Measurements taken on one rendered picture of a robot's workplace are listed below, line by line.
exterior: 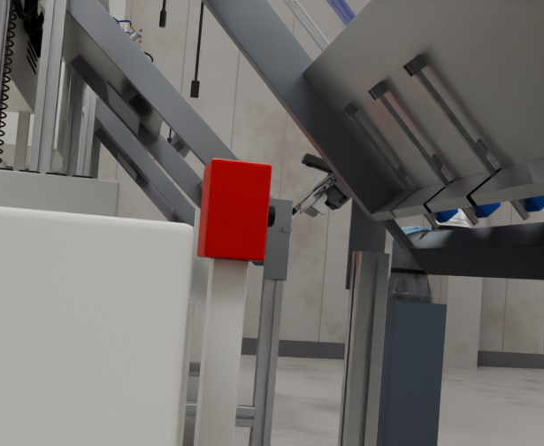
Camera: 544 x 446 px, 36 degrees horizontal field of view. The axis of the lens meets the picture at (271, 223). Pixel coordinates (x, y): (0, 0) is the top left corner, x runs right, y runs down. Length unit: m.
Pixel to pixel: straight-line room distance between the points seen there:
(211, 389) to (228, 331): 0.10
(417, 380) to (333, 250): 3.73
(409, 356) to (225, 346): 1.25
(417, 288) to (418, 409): 0.36
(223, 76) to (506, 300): 2.89
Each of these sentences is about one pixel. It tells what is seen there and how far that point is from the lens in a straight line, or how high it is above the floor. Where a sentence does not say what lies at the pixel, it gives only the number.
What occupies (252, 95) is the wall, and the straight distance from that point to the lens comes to 6.12.
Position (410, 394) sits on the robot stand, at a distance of 2.58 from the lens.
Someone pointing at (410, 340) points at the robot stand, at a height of 0.44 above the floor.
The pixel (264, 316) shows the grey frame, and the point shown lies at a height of 0.51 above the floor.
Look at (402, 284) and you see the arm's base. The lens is 2.59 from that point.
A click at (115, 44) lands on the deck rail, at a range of 1.82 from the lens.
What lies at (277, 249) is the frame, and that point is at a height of 0.65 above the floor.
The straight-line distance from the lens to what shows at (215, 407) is 1.39.
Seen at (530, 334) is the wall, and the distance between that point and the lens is 7.15.
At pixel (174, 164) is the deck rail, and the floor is 0.90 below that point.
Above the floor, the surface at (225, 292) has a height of 0.56.
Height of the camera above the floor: 0.60
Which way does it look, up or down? 3 degrees up
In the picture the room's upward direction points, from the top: 5 degrees clockwise
